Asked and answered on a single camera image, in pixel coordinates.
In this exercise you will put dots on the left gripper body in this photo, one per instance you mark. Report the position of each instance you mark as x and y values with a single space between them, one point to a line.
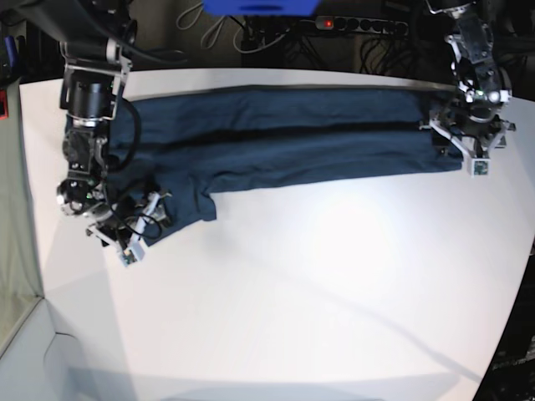
475 133

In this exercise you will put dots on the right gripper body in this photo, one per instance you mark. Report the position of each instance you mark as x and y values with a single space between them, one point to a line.
127 221

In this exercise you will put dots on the dark blue t-shirt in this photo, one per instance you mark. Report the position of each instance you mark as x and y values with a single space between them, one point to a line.
229 140

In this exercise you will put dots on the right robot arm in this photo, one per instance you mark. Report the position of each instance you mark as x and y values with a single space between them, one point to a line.
97 42

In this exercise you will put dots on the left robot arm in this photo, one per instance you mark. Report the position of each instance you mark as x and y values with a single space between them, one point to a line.
480 82

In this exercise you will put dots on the white bin at left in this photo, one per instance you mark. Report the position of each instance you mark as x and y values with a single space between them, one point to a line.
33 366

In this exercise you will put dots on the black power strip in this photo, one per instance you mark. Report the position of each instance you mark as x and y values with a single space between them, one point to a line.
361 25

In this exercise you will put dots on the red box at left edge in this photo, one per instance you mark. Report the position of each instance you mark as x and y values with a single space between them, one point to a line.
4 114

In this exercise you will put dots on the blue plastic box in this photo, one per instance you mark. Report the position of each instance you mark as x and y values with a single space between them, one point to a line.
261 7

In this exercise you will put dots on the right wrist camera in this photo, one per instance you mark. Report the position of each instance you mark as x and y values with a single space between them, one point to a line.
132 254

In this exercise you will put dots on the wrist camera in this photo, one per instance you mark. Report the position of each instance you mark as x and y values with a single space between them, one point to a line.
132 254
478 166

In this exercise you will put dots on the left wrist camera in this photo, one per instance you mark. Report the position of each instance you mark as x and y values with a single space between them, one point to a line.
478 166

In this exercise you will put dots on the blue handled tool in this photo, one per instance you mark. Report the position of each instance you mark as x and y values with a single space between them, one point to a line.
12 51

